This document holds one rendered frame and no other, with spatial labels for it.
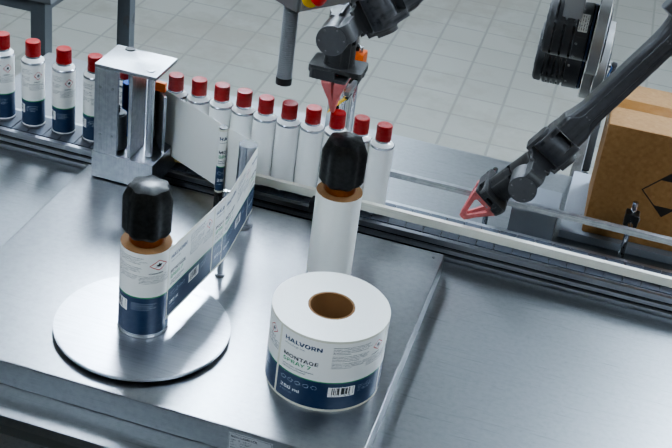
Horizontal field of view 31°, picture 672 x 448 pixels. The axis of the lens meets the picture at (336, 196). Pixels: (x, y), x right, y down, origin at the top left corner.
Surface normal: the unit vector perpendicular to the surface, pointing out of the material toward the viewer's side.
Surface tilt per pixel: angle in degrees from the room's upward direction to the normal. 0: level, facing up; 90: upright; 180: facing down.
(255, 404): 0
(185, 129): 90
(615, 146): 90
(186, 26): 0
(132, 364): 0
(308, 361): 90
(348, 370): 90
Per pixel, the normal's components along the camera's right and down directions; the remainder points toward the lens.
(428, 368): 0.11, -0.86
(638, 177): -0.25, 0.46
